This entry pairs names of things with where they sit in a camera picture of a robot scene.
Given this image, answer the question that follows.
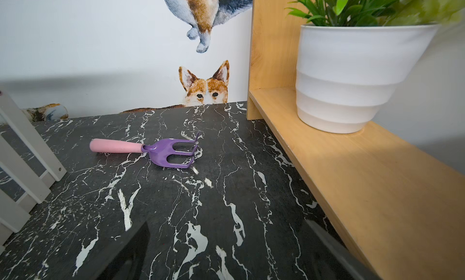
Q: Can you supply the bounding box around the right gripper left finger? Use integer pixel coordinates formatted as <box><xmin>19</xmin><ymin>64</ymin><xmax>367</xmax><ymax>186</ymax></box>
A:
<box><xmin>83</xmin><ymin>221</ymin><xmax>150</xmax><ymax>280</ymax></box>

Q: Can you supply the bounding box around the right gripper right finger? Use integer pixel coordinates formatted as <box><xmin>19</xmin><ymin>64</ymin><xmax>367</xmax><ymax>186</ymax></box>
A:
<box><xmin>303</xmin><ymin>219</ymin><xmax>380</xmax><ymax>280</ymax></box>

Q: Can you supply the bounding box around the white wooden shelf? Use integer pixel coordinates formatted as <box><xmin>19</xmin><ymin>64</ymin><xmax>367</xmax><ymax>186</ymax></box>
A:
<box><xmin>1</xmin><ymin>90</ymin><xmax>67</xmax><ymax>252</ymax></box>

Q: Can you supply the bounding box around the wooden corner shelf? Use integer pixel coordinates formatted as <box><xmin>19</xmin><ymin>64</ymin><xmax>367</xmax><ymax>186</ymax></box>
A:
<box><xmin>247</xmin><ymin>0</ymin><xmax>465</xmax><ymax>280</ymax></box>

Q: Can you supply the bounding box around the purple pink toy rake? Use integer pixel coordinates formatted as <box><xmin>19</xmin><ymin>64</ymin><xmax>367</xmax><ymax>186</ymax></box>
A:
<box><xmin>89</xmin><ymin>134</ymin><xmax>199</xmax><ymax>169</ymax></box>

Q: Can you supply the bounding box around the potted plant white pot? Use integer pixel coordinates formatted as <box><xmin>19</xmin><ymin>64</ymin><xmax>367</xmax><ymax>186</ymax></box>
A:
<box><xmin>286</xmin><ymin>0</ymin><xmax>465</xmax><ymax>134</ymax></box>

